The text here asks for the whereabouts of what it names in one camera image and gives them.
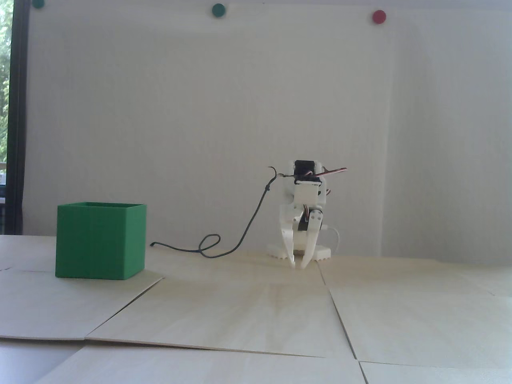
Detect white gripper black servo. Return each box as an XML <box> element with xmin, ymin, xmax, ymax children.
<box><xmin>279</xmin><ymin>200</ymin><xmax>325</xmax><ymax>268</ymax></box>

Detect green open box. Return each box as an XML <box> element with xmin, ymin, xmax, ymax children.
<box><xmin>55</xmin><ymin>202</ymin><xmax>147</xmax><ymax>280</ymax></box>

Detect light plywood panel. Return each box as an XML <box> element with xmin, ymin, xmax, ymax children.
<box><xmin>0</xmin><ymin>235</ymin><xmax>165</xmax><ymax>341</ymax></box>
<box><xmin>318</xmin><ymin>256</ymin><xmax>512</xmax><ymax>368</ymax></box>
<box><xmin>85</xmin><ymin>248</ymin><xmax>358</xmax><ymax>359</ymax></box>

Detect white usb cable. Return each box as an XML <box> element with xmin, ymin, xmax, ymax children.
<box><xmin>325</xmin><ymin>226</ymin><xmax>341</xmax><ymax>255</ymax></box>

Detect thin black cable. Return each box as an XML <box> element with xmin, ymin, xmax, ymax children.
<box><xmin>150</xmin><ymin>165</ymin><xmax>282</xmax><ymax>259</ymax></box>

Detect small wrist camera board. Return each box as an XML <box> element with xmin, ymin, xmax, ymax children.
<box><xmin>282</xmin><ymin>173</ymin><xmax>322</xmax><ymax>185</ymax></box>

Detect dark window frame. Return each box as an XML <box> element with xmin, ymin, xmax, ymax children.
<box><xmin>8</xmin><ymin>0</ymin><xmax>32</xmax><ymax>236</ymax></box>

